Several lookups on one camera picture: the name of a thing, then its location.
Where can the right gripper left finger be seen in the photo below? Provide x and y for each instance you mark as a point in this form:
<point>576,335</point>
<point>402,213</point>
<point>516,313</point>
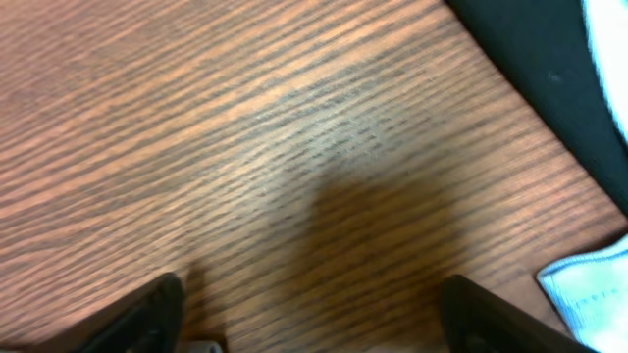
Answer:
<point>147,320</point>

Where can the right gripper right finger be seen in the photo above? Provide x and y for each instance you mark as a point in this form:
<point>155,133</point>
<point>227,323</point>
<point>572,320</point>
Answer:
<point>475,320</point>

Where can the light blue t-shirt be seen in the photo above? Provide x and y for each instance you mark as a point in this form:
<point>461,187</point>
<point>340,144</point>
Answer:
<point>590,289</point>

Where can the black t-shirt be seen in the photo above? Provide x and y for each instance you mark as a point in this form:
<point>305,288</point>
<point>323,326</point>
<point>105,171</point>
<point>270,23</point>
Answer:
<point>541,47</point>

